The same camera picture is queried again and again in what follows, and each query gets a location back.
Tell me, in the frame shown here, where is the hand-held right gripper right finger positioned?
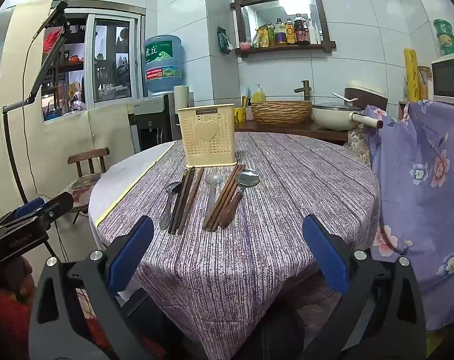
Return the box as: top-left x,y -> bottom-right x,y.
302,214 -> 426,360

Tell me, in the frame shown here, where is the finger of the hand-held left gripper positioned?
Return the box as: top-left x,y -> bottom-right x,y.
22,191 -> 74,227
2,197 -> 47,226

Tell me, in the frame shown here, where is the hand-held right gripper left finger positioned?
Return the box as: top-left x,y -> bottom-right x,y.
29,215 -> 164,360

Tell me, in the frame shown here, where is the all-metal spoon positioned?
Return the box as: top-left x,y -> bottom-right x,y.
159,181 -> 183,231

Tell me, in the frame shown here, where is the dark chopstick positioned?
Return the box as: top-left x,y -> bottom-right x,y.
171,167 -> 192,234
168,169 -> 187,233

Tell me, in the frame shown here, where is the wooden-handled metal spoon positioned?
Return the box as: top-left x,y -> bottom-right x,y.
218,168 -> 261,228

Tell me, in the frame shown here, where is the silver spoon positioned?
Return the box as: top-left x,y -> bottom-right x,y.
205,172 -> 223,219

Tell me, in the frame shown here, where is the cream plastic utensil holder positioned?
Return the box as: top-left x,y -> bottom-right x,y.
175,103 -> 237,168

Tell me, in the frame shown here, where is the person's left forearm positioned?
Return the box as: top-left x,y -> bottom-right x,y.
0,259 -> 38,360

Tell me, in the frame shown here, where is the wooden chair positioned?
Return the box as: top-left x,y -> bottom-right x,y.
67,147 -> 111,226

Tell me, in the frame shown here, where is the purple striped tablecloth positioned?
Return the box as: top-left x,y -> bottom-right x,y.
94,131 -> 381,360

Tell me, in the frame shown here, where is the paisley patterned cloth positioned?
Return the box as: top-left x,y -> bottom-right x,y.
346,123 -> 373,166

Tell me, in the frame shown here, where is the purple floral cloth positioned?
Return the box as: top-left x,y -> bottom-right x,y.
363,99 -> 454,334

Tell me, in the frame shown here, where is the water dispenser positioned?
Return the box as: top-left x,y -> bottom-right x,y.
132,95 -> 175,151

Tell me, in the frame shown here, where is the black floor stand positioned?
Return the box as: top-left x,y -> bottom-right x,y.
1,19 -> 72,205

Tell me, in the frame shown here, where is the cream pan with lid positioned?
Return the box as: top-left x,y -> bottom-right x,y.
311,102 -> 384,132

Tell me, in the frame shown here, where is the wicker basket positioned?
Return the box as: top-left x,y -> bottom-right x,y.
251,100 -> 313,127

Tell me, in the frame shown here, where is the sliding glass window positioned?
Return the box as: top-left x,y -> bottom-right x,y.
40,7 -> 146,122

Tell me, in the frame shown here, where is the white paper towel roll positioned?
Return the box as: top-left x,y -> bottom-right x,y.
173,85 -> 192,112

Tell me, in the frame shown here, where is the bronze faucet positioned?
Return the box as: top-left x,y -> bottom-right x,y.
294,79 -> 311,102

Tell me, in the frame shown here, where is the blue water jug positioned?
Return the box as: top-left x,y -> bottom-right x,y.
143,34 -> 183,97

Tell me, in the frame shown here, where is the phone on stand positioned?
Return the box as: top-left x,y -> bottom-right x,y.
33,0 -> 80,40

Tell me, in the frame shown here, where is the yellow roll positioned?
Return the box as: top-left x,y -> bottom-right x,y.
404,47 -> 423,102

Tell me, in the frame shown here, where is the white microwave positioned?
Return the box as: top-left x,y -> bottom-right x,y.
430,52 -> 454,103

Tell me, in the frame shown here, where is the dark sauce bottle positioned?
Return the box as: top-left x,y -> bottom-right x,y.
293,13 -> 311,45

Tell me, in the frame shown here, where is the yellow snack packet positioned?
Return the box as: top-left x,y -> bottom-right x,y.
256,25 -> 270,49

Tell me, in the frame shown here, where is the yellow oil bottle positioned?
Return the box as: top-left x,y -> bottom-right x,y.
274,17 -> 288,46

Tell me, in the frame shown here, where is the green wall packet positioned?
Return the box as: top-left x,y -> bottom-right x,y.
217,26 -> 234,55

